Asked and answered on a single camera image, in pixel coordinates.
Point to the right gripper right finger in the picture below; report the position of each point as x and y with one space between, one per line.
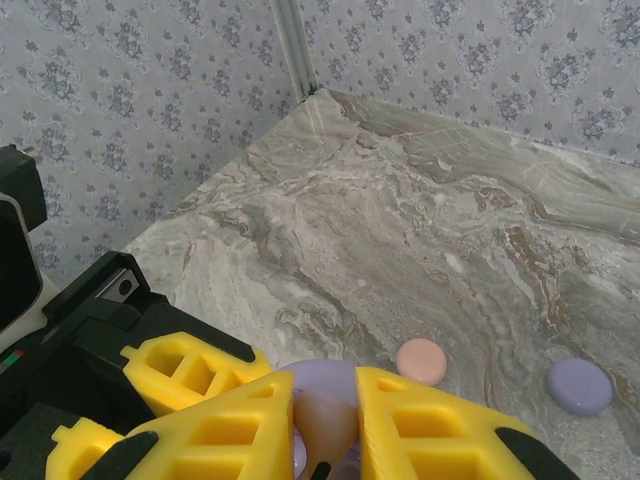
425 440

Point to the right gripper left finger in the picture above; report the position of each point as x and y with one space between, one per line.
225 440

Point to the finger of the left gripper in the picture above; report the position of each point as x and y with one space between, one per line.
200 367
82 432

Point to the pink earbud charging case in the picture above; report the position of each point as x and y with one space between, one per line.
421 361

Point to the purple earbud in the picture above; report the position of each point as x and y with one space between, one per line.
325 425

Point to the purple earbud charging case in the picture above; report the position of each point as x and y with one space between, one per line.
579 385
320 375

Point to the aluminium frame post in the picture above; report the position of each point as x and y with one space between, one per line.
295 45

